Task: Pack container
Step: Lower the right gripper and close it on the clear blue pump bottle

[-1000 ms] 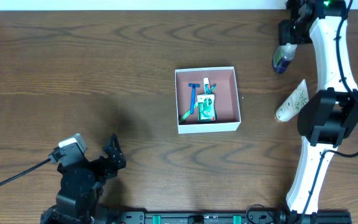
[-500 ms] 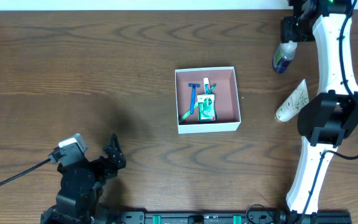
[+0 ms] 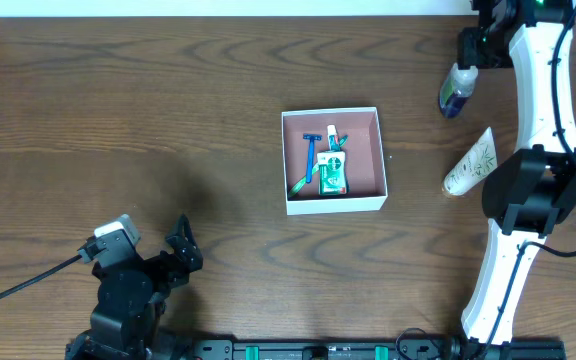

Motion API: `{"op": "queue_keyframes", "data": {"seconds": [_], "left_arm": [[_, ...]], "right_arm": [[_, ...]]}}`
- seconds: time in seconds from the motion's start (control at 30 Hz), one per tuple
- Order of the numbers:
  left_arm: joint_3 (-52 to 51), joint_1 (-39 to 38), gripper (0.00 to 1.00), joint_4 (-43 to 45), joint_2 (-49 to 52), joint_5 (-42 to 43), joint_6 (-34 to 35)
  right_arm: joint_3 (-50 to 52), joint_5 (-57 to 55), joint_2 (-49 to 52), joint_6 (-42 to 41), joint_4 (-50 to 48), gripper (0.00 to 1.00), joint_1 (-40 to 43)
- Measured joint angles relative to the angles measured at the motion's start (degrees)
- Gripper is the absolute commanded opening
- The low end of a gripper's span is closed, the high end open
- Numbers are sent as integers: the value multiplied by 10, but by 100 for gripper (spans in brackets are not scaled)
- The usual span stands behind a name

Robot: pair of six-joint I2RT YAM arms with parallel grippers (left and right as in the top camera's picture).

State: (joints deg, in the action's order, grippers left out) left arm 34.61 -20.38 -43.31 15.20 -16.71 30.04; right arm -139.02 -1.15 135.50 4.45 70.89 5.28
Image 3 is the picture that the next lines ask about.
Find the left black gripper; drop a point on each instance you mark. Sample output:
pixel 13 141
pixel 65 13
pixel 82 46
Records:
pixel 169 261

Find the white leaf-print lotion tube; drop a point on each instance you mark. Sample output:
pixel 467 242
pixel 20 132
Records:
pixel 478 162

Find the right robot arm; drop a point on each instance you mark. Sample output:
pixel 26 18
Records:
pixel 534 190

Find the green white toothbrush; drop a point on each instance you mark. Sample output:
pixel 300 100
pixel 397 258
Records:
pixel 302 182

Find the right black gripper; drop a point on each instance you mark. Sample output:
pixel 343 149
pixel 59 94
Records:
pixel 469 51

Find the white box with pink interior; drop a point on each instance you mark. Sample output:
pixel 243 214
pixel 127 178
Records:
pixel 364 167

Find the Colgate toothpaste tube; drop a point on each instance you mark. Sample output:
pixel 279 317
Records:
pixel 333 138

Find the green Dettol soap box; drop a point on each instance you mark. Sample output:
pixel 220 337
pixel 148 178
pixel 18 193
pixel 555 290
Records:
pixel 331 166

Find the blue disposable razor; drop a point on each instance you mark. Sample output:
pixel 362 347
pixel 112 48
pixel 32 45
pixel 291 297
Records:
pixel 312 139

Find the black mounting rail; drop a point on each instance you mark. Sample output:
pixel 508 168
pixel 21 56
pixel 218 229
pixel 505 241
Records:
pixel 412 344

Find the clear pump soap bottle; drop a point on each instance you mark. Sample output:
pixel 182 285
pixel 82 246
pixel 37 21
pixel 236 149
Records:
pixel 456 89

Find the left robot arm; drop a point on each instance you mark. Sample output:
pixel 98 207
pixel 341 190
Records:
pixel 133 291

